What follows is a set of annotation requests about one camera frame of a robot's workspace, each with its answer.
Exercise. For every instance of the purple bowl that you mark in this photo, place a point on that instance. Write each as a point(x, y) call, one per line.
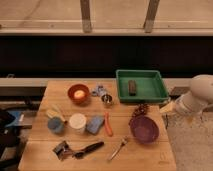
point(144, 129)

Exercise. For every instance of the metal binder clip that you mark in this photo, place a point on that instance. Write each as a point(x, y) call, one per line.
point(62, 150)

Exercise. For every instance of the green plastic tray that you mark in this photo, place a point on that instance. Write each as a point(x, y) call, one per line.
point(150, 87)

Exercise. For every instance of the orange bowl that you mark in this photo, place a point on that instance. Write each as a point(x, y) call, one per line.
point(75, 88)

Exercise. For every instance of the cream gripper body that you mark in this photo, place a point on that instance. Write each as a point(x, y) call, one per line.
point(168, 109)

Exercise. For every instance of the orange carrot toy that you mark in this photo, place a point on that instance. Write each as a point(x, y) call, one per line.
point(107, 126)

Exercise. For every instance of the small metal cup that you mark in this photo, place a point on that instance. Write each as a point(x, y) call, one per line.
point(106, 99)

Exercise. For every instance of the metal fork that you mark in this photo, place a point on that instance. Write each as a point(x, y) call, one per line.
point(124, 141)

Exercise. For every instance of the blue grey small toy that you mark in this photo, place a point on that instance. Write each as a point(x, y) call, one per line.
point(99, 91)

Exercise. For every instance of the pine cone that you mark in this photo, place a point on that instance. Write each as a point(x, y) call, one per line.
point(141, 109)

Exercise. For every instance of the white round container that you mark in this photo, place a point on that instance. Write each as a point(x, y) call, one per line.
point(78, 122)

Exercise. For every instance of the dark rectangular eraser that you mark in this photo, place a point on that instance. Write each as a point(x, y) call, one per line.
point(132, 87)

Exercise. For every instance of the black blue object at left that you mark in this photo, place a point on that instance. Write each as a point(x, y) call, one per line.
point(10, 136)

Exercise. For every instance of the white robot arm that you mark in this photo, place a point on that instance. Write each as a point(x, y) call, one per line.
point(195, 100)

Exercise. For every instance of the yellow wooden brush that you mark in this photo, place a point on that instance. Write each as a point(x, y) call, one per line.
point(54, 111)

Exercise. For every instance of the yellow ball in bowl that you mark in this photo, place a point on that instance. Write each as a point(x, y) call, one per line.
point(79, 94)

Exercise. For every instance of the blue round cup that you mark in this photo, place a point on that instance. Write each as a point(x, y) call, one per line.
point(55, 125)

